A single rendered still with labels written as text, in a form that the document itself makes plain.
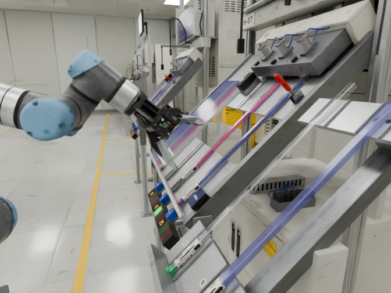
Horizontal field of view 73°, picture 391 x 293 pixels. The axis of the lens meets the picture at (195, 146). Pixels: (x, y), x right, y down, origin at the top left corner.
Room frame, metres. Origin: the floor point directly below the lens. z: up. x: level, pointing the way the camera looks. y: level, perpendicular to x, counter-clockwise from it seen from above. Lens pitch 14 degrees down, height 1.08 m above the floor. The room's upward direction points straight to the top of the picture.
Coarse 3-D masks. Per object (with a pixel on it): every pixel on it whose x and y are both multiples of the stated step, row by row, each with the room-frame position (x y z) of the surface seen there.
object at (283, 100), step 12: (300, 84) 0.80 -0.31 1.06; (288, 96) 0.79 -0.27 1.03; (276, 108) 0.78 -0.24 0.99; (264, 120) 0.77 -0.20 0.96; (252, 132) 0.76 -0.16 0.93; (240, 144) 0.75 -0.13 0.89; (228, 156) 0.74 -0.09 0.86; (216, 168) 0.73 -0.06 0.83; (204, 180) 0.71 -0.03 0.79; (180, 204) 0.69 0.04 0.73
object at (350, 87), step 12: (348, 84) 0.54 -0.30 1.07; (336, 96) 0.53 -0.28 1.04; (324, 108) 0.52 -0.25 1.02; (312, 120) 0.52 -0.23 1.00; (300, 144) 0.50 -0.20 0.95; (276, 156) 0.50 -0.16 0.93; (288, 156) 0.49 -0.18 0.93; (276, 168) 0.48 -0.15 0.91; (264, 180) 0.47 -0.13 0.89; (252, 192) 0.47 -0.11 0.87; (240, 204) 0.46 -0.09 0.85; (228, 216) 0.45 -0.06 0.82; (216, 228) 0.45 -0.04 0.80; (204, 240) 0.44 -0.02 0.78
